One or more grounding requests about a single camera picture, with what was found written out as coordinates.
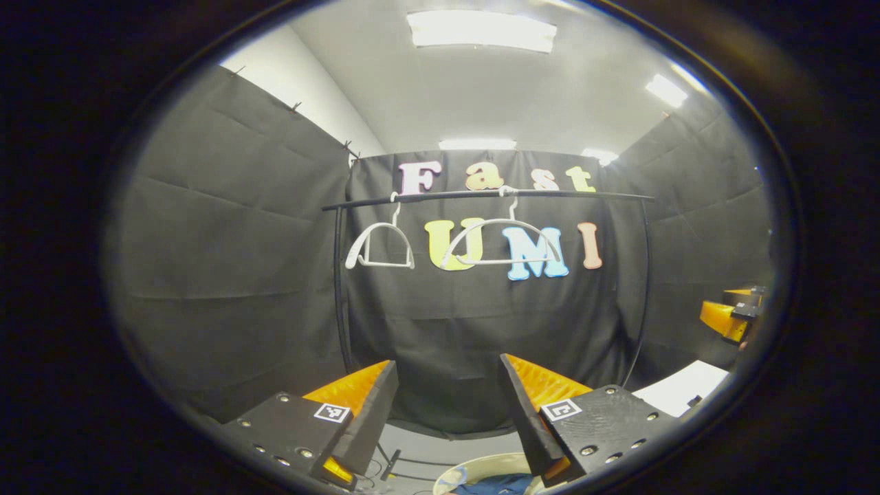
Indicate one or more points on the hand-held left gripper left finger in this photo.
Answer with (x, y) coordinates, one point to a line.
(375, 412)

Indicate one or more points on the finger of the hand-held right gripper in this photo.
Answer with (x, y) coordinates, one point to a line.
(718, 317)
(746, 297)

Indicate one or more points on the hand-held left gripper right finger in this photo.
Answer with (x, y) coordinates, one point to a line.
(526, 419)

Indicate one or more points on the beige laundry hamper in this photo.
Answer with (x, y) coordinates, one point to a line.
(474, 463)

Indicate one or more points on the white plastic hanger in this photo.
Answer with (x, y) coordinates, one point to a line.
(502, 262)
(385, 225)

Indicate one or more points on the black metal clothes rack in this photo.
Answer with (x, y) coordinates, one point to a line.
(447, 197)

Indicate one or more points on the small ceiling light panel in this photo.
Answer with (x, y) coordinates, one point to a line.
(599, 156)
(665, 90)

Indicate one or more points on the long ceiling light panel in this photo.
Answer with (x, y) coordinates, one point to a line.
(478, 144)

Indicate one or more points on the large ceiling light panel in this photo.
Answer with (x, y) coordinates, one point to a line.
(481, 31)

